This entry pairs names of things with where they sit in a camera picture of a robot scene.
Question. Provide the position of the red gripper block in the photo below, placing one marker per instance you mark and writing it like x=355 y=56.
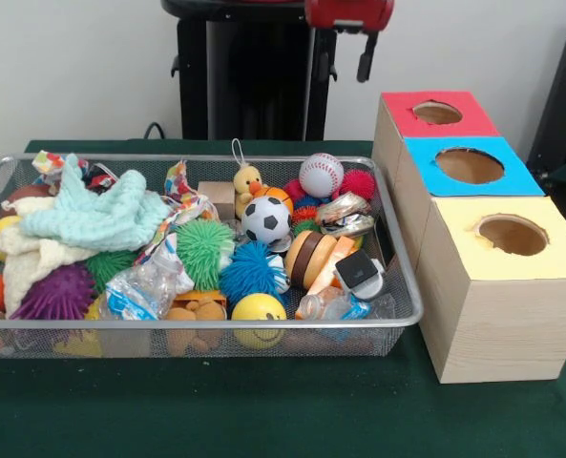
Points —
x=349 y=12

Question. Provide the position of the mint green knitted cloth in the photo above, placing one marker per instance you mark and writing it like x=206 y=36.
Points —
x=96 y=214

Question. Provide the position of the wooden box with three holes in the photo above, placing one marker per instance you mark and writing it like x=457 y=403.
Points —
x=502 y=324

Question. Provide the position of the white baseball with red stitching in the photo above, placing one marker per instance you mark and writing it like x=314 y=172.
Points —
x=320 y=175

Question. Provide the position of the small orange basketball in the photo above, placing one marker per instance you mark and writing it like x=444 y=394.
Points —
x=277 y=193

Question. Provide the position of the yellow duck plush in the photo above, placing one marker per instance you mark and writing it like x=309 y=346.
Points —
x=245 y=183

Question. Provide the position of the black and white soccer ball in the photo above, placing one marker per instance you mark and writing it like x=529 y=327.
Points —
x=263 y=219

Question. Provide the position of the toy hamburger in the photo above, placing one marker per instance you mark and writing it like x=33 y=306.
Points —
x=311 y=257

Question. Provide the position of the blue fuzzy puffer ball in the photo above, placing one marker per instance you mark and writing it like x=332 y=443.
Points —
x=251 y=272

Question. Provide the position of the yellow smiley ball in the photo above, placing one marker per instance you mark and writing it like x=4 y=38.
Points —
x=256 y=307

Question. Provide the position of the purple spiky ball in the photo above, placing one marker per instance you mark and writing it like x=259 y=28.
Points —
x=58 y=291

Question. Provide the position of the cream knitted cloth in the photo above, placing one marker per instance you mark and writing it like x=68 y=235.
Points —
x=34 y=257

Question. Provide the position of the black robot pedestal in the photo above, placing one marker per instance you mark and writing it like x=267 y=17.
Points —
x=254 y=86

